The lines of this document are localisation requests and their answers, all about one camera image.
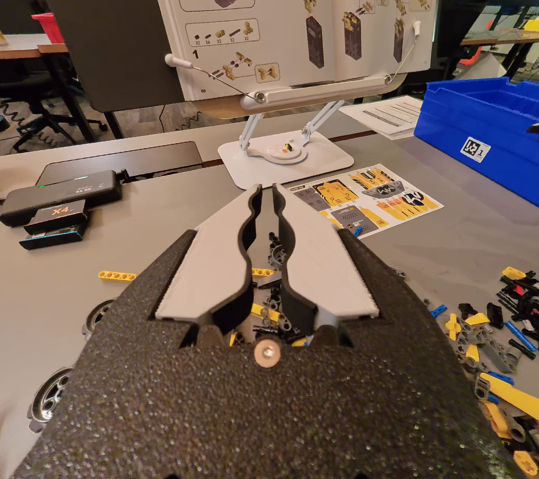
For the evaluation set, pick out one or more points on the dark divider panel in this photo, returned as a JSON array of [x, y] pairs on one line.
[[105, 24]]

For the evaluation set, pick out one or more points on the black toy wheel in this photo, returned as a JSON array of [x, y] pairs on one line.
[[50, 399], [99, 319]]

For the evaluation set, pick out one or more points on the pile of toy building pieces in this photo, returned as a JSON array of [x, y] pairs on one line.
[[513, 397]]

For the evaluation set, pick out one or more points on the black power bank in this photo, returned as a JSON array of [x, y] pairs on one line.
[[54, 197]]

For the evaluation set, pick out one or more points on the blue plastic bin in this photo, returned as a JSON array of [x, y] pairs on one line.
[[446, 125]]

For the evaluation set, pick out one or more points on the printed paper sheets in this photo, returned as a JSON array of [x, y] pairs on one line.
[[387, 117]]

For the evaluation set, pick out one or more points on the red plastic bin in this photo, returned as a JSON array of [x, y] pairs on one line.
[[50, 28]]

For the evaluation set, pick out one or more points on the black box blue edge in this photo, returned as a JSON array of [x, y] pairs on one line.
[[50, 240]]

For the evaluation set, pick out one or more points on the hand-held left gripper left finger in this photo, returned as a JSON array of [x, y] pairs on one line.
[[198, 277]]

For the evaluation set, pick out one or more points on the black flat desk panel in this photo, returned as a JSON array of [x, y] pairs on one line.
[[126, 159]]

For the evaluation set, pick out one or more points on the black office chair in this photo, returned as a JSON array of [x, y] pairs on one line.
[[42, 83], [463, 16]]

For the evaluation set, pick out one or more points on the wooden topped desk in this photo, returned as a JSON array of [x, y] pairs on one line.
[[21, 47], [497, 38]]

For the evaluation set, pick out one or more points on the open instruction booklet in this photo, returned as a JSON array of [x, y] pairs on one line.
[[261, 45]]

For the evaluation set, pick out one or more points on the small black box orange print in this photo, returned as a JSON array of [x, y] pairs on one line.
[[54, 214]]

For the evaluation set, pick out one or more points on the white book stand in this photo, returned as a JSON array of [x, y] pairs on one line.
[[294, 167]]

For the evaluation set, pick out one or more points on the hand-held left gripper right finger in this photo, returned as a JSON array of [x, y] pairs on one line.
[[328, 272]]

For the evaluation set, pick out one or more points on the yellow toy beam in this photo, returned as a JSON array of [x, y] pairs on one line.
[[118, 276]]

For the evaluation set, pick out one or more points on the yellow grey sticker sheet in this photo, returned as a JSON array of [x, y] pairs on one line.
[[379, 209]]

